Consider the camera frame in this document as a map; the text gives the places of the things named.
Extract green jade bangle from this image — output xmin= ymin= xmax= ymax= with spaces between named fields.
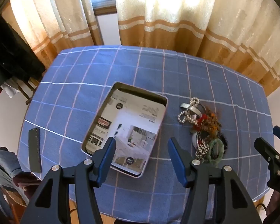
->
xmin=204 ymin=139 xmax=224 ymax=166

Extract red cord tassel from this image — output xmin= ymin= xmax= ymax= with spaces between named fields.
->
xmin=192 ymin=115 xmax=208 ymax=131

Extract thin silver hoop bangle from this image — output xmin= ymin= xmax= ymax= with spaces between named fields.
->
xmin=196 ymin=103 xmax=208 ymax=116

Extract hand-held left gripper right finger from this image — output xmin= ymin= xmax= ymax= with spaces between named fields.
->
xmin=167 ymin=137 xmax=263 ymax=224

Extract dark hanging coats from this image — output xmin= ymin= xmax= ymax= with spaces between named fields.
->
xmin=0 ymin=16 xmax=46 ymax=96

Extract silver ball chain necklace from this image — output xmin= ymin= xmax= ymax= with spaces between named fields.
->
xmin=195 ymin=138 xmax=210 ymax=161

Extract white pearl necklace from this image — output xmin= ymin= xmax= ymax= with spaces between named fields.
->
xmin=178 ymin=97 xmax=200 ymax=124

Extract rectangular metal tin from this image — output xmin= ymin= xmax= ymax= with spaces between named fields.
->
xmin=80 ymin=82 xmax=168 ymax=179

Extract wide cream and tan curtain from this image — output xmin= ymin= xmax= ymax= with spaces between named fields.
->
xmin=115 ymin=0 xmax=280 ymax=91

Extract narrow cream and tan curtain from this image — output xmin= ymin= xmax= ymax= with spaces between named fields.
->
xmin=9 ymin=0 xmax=103 ymax=62

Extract blue checked tablecloth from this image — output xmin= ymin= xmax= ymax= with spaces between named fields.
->
xmin=17 ymin=45 xmax=275 ymax=221

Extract black smartphone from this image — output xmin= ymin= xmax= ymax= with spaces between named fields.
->
xmin=28 ymin=128 xmax=42 ymax=173

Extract silver mesh bracelet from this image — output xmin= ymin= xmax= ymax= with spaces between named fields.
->
xmin=180 ymin=103 xmax=201 ymax=113

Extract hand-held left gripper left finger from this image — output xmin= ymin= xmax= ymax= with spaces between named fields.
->
xmin=19 ymin=136 xmax=117 ymax=224

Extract dark purple bead bracelet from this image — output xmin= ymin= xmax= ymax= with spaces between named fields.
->
xmin=215 ymin=131 xmax=228 ymax=159

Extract printed paper leaflet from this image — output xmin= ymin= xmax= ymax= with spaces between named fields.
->
xmin=85 ymin=89 xmax=165 ymax=175

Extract white jade bangle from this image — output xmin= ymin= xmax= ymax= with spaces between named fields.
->
xmin=192 ymin=132 xmax=201 ymax=148

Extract wooden coat rack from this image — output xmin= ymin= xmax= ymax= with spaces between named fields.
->
xmin=17 ymin=76 xmax=41 ymax=105

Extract wicker chair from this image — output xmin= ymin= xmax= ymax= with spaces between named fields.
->
xmin=0 ymin=185 xmax=29 ymax=224

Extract white hanging garment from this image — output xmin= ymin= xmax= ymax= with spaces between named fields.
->
xmin=1 ymin=79 xmax=19 ymax=98

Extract brown wooden bead bracelet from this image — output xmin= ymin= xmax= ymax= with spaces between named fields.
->
xmin=196 ymin=112 xmax=222 ymax=136

